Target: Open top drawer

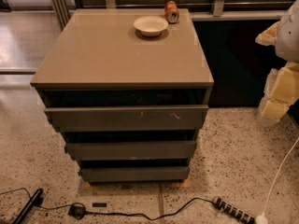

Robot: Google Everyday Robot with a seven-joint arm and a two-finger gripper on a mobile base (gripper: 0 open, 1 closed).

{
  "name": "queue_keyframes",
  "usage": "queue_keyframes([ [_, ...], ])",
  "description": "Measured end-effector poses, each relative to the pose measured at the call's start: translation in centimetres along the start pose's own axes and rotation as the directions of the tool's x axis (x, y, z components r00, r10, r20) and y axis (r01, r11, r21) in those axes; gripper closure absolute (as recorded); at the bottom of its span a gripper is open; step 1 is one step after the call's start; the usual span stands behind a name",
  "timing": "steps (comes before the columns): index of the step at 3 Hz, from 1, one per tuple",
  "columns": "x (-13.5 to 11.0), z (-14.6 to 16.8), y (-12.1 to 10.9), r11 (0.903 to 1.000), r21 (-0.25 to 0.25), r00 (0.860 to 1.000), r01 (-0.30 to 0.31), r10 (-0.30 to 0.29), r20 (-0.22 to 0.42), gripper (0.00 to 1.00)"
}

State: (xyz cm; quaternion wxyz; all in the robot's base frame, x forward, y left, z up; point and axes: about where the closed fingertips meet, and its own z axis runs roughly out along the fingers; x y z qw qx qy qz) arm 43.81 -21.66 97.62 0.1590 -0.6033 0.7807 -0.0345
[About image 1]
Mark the black power strip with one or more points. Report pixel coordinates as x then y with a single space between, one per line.
233 211

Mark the small black floor tag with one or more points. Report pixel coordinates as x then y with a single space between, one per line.
100 205

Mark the grey middle drawer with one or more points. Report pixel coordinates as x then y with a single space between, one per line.
130 150

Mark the grey bottom drawer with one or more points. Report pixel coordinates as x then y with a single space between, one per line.
135 174

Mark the grey top drawer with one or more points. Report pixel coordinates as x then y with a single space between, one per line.
127 118

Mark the white bowl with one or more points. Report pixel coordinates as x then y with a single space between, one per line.
150 26

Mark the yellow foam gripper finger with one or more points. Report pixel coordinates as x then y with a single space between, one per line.
281 90
268 36

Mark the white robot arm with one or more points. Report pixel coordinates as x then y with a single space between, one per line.
287 42

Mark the grey drawer cabinet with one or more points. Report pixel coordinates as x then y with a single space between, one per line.
101 60

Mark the grey drawer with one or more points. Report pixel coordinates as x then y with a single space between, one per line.
127 118
130 150
135 174

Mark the orange soda can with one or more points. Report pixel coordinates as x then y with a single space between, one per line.
171 12

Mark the black bar on floor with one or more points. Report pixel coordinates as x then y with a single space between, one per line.
35 201

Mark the black power adapter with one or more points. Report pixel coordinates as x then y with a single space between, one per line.
77 210

